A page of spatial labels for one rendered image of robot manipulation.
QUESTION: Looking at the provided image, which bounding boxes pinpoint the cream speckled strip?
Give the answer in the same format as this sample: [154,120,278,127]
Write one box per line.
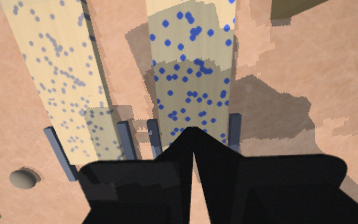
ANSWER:
[4,0,126,165]

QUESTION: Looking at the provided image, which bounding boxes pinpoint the beige speckled strip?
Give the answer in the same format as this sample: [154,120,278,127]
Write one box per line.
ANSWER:
[146,0,236,152]

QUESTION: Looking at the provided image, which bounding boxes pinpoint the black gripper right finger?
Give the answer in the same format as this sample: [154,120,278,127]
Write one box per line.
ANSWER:
[192,126,348,224]

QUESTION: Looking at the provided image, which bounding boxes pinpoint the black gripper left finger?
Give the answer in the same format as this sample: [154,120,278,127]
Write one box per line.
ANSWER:
[77,127,194,224]

